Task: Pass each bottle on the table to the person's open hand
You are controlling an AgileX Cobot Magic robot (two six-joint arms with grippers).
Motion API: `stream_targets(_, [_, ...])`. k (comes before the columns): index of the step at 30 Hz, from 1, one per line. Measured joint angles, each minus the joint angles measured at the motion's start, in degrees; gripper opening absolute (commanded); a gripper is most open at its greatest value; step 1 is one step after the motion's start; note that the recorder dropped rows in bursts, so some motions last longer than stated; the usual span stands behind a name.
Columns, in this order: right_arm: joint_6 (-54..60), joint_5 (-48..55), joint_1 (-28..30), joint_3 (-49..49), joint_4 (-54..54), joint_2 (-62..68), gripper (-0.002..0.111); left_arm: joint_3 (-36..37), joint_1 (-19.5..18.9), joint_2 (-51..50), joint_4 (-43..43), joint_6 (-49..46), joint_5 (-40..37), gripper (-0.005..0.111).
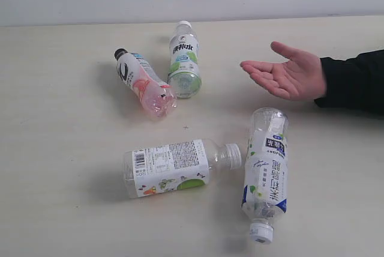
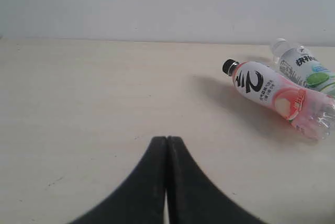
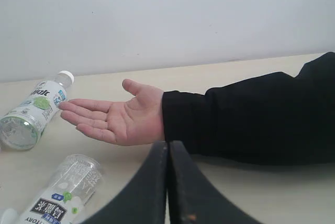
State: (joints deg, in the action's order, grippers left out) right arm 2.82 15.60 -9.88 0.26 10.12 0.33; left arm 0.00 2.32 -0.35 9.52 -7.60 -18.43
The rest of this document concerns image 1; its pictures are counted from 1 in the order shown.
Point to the person's open hand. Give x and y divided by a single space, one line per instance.
300 78

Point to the green lime label bottle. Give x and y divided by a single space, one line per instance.
184 74

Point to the pink drink bottle black cap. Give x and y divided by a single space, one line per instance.
155 95

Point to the square clear bottle white label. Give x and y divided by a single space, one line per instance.
178 166

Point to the clear bottle blue white label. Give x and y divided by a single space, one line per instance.
264 197

